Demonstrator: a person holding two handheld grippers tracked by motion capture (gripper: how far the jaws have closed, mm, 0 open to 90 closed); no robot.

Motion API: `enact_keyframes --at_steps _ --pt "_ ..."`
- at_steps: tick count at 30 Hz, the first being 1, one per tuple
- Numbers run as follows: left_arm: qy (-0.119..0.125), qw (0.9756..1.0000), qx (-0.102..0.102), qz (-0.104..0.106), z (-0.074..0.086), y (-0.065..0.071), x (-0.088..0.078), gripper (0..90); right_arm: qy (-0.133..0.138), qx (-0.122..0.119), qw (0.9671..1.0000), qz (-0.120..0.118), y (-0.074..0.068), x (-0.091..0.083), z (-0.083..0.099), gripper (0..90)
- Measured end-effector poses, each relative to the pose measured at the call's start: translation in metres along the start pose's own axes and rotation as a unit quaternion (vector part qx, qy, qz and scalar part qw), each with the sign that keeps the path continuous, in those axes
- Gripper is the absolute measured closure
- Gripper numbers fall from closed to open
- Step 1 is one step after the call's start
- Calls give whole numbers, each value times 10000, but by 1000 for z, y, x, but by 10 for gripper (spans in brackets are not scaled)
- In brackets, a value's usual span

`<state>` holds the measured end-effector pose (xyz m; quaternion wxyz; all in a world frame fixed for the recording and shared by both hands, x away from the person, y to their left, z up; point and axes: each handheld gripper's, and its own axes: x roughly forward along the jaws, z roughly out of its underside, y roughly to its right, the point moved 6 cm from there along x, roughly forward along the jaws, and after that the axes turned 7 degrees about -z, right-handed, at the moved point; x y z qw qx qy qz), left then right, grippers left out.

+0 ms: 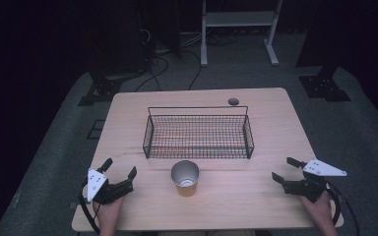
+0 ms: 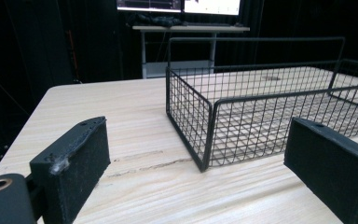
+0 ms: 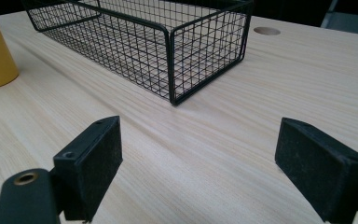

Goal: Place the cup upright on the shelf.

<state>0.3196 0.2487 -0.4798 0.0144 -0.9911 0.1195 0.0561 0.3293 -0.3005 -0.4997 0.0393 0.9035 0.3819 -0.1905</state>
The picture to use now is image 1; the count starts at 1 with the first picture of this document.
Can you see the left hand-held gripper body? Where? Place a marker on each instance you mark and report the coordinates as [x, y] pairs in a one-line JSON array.
[[106, 191]]

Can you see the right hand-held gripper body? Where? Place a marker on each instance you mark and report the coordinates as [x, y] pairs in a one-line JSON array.
[[311, 180]]

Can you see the metal cup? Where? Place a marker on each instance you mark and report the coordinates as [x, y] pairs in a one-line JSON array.
[[185, 177]]

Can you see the person's left hand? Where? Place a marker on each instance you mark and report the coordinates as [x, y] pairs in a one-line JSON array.
[[110, 211]]

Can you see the person's right hand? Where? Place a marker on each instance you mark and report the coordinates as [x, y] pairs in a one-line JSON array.
[[320, 209]]

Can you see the black stand base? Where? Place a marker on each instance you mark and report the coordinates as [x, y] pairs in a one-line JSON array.
[[325, 86], [101, 90]]

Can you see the grey table grommet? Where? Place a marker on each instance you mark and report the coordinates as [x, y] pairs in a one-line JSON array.
[[233, 101]]

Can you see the white metal stand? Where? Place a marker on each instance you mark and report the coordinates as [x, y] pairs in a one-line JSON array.
[[239, 29]]

